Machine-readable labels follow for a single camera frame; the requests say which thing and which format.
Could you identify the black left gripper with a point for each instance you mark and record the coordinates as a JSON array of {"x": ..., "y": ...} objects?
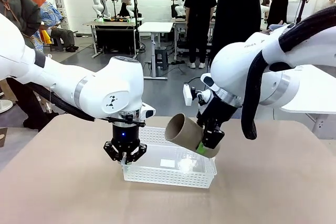
[{"x": 125, "y": 137}]

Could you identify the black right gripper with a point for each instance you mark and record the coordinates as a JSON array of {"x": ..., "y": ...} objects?
[{"x": 218, "y": 111}]

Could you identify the brown cardboard tube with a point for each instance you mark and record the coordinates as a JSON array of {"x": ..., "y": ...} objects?
[{"x": 183, "y": 132}]

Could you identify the white perforated plastic basket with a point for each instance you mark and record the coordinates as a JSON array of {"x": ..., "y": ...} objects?
[{"x": 168, "y": 176}]

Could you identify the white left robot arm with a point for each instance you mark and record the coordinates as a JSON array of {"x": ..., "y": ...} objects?
[{"x": 105, "y": 87}]

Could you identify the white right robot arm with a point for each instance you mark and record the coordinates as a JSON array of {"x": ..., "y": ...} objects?
[{"x": 236, "y": 58}]

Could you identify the gray stool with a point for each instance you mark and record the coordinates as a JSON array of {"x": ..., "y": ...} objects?
[{"x": 161, "y": 56}]

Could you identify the white desk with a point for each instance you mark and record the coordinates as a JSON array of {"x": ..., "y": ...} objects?
[{"x": 315, "y": 98}]

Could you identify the white top table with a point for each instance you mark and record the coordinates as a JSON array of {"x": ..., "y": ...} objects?
[{"x": 155, "y": 27}]

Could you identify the table with black panel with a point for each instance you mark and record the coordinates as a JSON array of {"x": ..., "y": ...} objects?
[{"x": 115, "y": 35}]

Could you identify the person in black coat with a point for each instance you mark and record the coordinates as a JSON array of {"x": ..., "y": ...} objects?
[{"x": 236, "y": 11}]

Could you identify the person in black t-shirt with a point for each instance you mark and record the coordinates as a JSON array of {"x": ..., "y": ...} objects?
[{"x": 199, "y": 3}]

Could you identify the white round fan base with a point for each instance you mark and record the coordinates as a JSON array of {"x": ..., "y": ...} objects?
[{"x": 5, "y": 106}]

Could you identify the dark stool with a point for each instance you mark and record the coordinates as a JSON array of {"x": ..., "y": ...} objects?
[{"x": 57, "y": 43}]

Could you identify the seated person in dark trousers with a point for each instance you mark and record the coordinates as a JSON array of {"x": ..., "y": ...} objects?
[{"x": 63, "y": 36}]

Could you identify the person in black shirt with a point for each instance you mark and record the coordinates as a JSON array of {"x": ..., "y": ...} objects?
[{"x": 278, "y": 6}]

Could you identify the seated person in black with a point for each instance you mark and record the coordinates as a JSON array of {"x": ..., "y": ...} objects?
[{"x": 125, "y": 9}]

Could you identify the person in green jacket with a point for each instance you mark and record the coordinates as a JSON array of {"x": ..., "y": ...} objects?
[{"x": 21, "y": 11}]

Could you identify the person in beige top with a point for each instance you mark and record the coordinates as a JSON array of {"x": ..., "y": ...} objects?
[{"x": 330, "y": 2}]

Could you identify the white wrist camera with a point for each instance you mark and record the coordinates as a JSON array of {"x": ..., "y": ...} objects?
[
  {"x": 187, "y": 96},
  {"x": 148, "y": 111}
]

